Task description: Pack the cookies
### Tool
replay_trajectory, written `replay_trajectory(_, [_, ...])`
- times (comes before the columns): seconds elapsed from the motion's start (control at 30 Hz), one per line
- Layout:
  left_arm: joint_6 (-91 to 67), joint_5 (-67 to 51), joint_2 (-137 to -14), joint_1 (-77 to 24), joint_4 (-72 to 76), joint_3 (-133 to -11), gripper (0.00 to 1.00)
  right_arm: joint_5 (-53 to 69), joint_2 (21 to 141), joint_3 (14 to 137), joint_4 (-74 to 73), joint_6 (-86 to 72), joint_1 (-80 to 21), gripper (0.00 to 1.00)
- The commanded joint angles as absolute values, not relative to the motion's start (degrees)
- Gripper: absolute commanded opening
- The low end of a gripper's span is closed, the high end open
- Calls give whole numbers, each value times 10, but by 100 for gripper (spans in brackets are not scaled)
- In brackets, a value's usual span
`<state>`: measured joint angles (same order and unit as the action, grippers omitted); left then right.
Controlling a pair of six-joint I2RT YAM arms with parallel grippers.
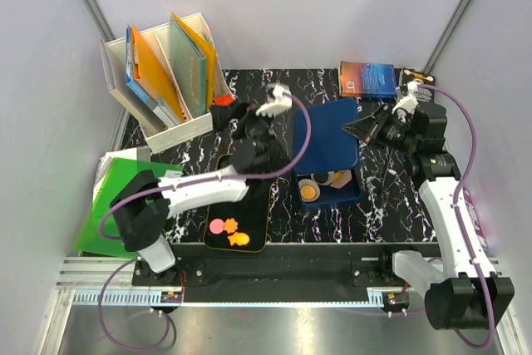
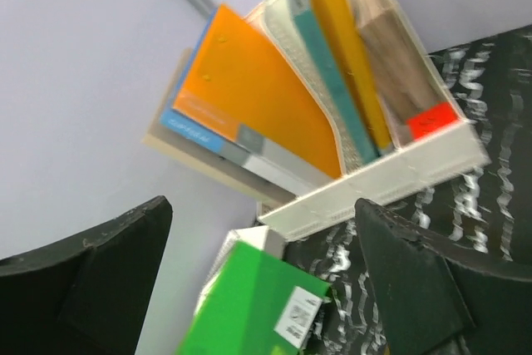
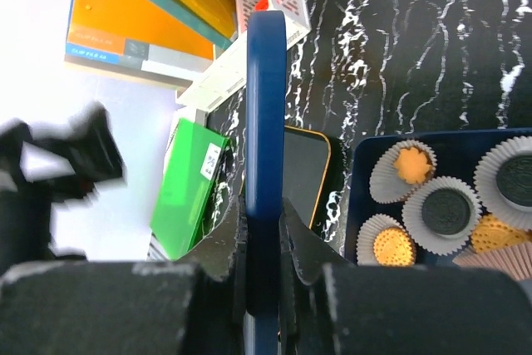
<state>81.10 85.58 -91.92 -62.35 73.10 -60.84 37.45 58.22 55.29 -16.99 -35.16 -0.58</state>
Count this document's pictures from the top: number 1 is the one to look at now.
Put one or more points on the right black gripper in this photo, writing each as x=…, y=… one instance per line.
x=368, y=128

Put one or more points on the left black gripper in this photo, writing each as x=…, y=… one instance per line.
x=223, y=117

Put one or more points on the blue tin lid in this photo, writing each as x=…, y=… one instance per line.
x=330, y=147

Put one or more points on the black sandwich cookie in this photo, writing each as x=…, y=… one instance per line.
x=321, y=178

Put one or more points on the orange dotted round cookie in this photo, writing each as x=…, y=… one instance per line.
x=308, y=193

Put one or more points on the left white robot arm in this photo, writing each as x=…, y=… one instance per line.
x=142, y=208

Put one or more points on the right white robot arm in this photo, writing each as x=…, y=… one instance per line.
x=465, y=292

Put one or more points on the red small box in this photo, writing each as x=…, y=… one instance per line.
x=225, y=100

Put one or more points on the blue orange book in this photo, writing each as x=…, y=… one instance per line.
x=367, y=80

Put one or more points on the white paper cookie cup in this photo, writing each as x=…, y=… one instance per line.
x=331, y=175

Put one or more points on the blue tin box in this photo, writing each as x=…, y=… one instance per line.
x=349, y=195

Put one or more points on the black paperback book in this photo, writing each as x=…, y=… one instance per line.
x=405, y=75

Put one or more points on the yellow orange folder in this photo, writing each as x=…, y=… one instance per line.
x=199, y=30

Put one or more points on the teal speckled folder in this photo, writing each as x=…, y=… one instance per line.
x=188, y=64

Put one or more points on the white file organizer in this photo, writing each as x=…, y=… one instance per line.
x=157, y=134

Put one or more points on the black gold-rimmed tray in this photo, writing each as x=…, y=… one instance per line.
x=239, y=226

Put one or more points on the orange flower cookie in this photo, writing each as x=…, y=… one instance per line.
x=230, y=226

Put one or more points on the pink round cookie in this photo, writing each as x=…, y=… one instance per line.
x=216, y=226

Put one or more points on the blue binder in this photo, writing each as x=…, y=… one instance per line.
x=145, y=91

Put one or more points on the orange fish cookie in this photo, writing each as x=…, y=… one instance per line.
x=238, y=239

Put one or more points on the green clip file folder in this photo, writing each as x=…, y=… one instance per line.
x=120, y=172

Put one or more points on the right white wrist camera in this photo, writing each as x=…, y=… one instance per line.
x=406, y=103

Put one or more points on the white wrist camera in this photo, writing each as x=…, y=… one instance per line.
x=278, y=103
x=406, y=103

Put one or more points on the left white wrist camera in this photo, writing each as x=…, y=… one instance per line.
x=278, y=103

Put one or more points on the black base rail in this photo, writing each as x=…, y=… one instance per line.
x=328, y=274

